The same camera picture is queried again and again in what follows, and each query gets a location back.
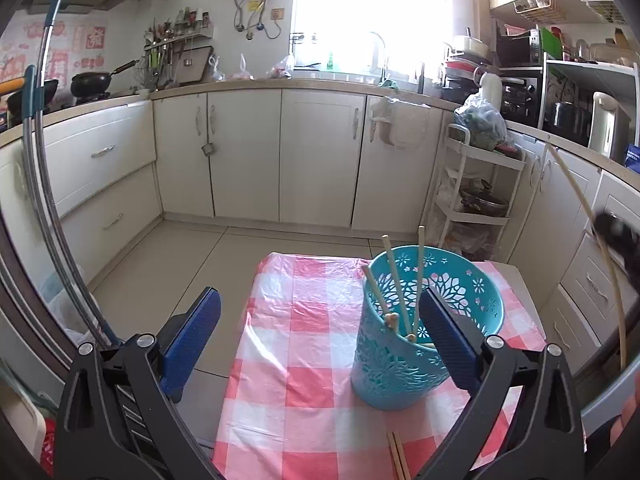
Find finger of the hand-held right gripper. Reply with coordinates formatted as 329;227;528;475
594;212;640;286

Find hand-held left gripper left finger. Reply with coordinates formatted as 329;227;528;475
52;286;223;480

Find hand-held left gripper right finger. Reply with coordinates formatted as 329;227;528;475
415;290;588;480

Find teal plastic basket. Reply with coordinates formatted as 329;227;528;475
350;245;505;412

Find cream side base cabinets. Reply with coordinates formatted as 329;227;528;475
510;127;640;376

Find crumpled bags in cart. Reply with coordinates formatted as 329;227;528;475
432;220;501;261

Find pink checked plastic tablecloth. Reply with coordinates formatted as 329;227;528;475
210;252;586;480

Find white electric kettle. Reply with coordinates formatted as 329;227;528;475
589;91;632;161

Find stainless steel pot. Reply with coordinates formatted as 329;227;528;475
550;101;591;143

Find metal pan with lid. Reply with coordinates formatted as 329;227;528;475
457;182;511;218

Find white rolling cart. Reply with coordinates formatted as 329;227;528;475
430;122;526;263

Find black toaster oven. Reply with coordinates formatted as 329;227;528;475
500;77;543;128

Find white storage rack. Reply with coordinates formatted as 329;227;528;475
540;57;640;161

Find plastic bag of greens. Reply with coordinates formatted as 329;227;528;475
454;94;511;151

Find white thermos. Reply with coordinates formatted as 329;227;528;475
479;71;502;118

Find cream drawer cabinet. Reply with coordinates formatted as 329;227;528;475
0;97;163;286

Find green cutting board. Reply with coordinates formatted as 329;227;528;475
540;26;563;63

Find black microwave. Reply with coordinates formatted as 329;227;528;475
496;29;543;66

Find cream sink base cabinets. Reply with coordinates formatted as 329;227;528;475
150;85;458;233

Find white door bag holder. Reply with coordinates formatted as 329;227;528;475
370;96;431;148

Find stack of pots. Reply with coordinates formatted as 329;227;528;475
442;55;493;103

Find white casserole dish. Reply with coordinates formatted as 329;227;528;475
452;35;491;58

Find metal baking tray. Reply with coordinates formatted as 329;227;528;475
177;45;215;86

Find black wok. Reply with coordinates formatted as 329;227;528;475
70;60;141;98

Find large filled plastic bag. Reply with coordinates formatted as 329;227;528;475
265;55;296;80

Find black cooking pot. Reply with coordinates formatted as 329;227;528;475
7;79;60;116

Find chrome sink faucet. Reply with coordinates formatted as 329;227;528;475
370;31;388;83

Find kitchen window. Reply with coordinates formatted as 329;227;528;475
292;0;451;73

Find white wire basket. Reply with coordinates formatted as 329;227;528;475
575;0;628;25
512;0;553;15

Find wall utensil rack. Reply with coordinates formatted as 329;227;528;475
142;7;213;91

